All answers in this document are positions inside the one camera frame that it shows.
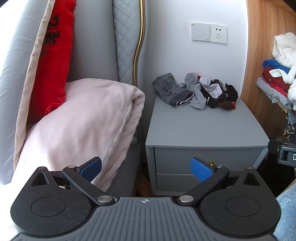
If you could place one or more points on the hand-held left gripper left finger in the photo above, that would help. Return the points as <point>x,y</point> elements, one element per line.
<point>91,168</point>

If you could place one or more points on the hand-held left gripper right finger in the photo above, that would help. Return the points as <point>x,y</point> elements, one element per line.
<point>201,169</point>

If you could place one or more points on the brown sock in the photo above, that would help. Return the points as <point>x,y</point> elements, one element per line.
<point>225,105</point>

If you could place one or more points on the black sock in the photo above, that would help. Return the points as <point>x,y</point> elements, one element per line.
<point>209,98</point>
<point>231,92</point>

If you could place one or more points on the grey sock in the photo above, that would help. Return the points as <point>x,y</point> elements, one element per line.
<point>196,97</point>

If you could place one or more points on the white sock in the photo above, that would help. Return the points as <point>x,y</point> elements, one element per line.
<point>214,90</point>

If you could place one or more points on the patterned grey underwear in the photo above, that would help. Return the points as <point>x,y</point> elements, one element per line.
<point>168,89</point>

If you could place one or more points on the gold drawer knob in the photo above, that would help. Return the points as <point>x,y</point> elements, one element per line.
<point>212,163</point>

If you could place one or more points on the black bag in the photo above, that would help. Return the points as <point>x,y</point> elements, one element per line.
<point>290,132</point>

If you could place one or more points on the teal tassel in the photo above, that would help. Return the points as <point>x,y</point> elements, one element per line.
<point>291,118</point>

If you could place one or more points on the dark grey bed base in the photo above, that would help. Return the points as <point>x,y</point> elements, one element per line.
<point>129,166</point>

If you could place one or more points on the pink blanket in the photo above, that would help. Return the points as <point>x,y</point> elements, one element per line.
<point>87,125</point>

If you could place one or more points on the grey nightstand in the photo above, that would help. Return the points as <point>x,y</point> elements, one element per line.
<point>196,125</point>

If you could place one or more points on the light blue fluffy rug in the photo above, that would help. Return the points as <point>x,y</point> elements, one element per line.
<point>286,213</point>

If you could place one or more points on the red garment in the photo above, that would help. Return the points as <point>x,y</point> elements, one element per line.
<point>274,81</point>

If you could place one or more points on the blue garment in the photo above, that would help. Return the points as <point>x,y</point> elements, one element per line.
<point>272,63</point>

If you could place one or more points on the white fluffy garment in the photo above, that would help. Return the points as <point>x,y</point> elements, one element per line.
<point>285,48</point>

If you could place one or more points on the wooden wardrobe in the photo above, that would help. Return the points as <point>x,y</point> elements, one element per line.
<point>259,46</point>

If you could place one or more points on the cream pillow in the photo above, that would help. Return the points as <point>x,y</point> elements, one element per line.
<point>30,78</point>

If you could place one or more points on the red embroidered cushion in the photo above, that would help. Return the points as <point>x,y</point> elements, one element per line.
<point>55,60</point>

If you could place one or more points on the grey quilted headboard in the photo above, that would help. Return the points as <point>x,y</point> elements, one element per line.
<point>124,39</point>

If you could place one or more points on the light grey pillow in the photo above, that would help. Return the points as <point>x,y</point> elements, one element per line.
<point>16,58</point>

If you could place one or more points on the white wall socket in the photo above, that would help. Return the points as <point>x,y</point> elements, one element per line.
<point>218,33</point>

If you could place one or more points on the white light switch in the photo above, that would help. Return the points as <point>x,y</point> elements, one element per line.
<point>200,32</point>

